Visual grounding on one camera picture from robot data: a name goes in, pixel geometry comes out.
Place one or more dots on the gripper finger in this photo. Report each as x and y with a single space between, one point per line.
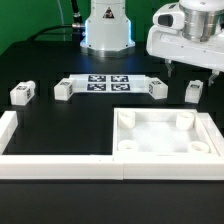
214 75
170 66

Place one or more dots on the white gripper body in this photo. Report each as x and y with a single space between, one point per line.
189 32

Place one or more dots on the white square table top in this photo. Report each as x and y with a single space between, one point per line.
139 132

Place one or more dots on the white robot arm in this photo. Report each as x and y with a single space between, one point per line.
108 30

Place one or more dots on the white U-shaped obstacle fence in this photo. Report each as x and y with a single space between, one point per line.
189 167

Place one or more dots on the white marker base plate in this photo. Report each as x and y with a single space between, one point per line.
114 83

